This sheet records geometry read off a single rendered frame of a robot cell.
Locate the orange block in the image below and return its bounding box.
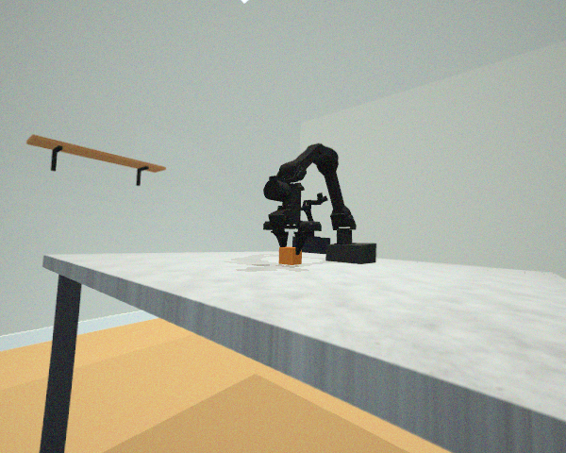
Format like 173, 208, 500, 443
279, 247, 302, 265

